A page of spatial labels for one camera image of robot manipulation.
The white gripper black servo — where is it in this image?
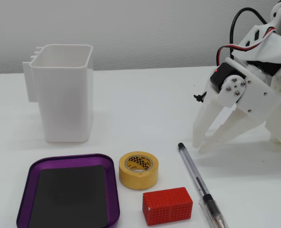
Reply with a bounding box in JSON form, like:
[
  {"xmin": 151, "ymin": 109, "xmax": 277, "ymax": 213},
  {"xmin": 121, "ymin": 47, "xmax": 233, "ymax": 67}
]
[{"xmin": 192, "ymin": 57, "xmax": 281, "ymax": 154}]

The white plastic box container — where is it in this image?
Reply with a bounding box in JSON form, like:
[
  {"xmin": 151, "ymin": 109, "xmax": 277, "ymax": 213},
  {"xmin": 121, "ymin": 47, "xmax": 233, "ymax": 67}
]
[{"xmin": 22, "ymin": 44, "xmax": 94, "ymax": 143}]

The black cable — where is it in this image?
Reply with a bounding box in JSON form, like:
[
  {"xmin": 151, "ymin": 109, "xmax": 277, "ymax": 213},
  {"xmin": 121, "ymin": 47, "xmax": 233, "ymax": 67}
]
[{"xmin": 229, "ymin": 7, "xmax": 267, "ymax": 57}]

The black rectangular tray mat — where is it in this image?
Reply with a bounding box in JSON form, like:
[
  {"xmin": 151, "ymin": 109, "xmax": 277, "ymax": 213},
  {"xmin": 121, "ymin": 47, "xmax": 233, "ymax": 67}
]
[{"xmin": 28, "ymin": 165, "xmax": 109, "ymax": 228}]

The purple metal tray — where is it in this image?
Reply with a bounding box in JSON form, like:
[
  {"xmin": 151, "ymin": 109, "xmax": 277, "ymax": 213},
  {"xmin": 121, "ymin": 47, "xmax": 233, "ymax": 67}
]
[{"xmin": 16, "ymin": 153, "xmax": 121, "ymax": 228}]

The clear black ballpoint pen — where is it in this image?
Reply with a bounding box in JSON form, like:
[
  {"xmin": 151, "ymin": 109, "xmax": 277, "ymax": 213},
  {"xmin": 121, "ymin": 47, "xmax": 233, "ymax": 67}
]
[{"xmin": 177, "ymin": 142, "xmax": 229, "ymax": 228}]

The red white black servo wire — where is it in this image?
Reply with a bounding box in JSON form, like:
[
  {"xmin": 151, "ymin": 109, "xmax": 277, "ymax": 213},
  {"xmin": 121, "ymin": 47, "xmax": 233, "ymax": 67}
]
[{"xmin": 216, "ymin": 26, "xmax": 278, "ymax": 66}]

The black zip tie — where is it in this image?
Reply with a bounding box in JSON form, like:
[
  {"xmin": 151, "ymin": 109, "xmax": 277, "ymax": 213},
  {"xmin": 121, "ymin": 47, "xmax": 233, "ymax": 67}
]
[{"xmin": 194, "ymin": 91, "xmax": 207, "ymax": 103}]

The red perforated block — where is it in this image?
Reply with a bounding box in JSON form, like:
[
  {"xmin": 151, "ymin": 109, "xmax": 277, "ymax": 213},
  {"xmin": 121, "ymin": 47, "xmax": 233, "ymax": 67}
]
[{"xmin": 142, "ymin": 187, "xmax": 194, "ymax": 226}]

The yellow masking tape roll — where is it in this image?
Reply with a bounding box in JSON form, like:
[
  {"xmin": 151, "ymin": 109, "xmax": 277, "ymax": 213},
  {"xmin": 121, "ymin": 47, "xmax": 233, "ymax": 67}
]
[{"xmin": 118, "ymin": 150, "xmax": 159, "ymax": 190}]

